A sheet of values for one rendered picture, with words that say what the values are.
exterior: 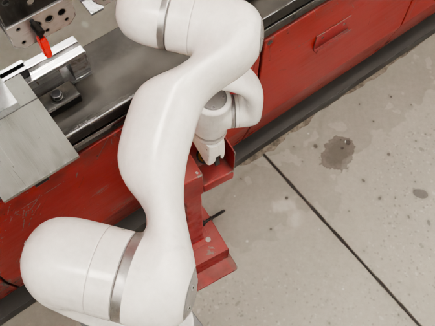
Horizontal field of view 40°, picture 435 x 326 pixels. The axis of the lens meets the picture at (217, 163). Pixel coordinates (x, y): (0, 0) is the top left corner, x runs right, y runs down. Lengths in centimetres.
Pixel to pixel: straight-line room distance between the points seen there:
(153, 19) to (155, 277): 37
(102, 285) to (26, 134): 66
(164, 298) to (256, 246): 153
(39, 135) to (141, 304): 68
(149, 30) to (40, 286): 39
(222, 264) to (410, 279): 69
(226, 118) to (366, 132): 129
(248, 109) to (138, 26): 47
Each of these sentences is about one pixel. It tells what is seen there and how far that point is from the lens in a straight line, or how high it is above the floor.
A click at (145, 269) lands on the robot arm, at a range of 75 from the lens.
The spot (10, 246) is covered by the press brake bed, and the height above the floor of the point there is 53.
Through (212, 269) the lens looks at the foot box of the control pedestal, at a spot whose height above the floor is 1.
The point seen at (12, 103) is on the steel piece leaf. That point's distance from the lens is 141.
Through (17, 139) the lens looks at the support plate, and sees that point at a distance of 136.
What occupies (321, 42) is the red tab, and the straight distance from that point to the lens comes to 201.
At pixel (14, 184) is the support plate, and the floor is 100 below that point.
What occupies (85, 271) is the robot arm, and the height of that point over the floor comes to 142.
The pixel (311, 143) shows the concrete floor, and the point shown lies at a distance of 245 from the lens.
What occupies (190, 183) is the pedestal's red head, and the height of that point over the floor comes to 77.
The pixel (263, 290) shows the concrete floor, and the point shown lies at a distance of 221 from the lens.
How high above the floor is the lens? 214
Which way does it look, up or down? 64 degrees down
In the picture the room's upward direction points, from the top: 1 degrees clockwise
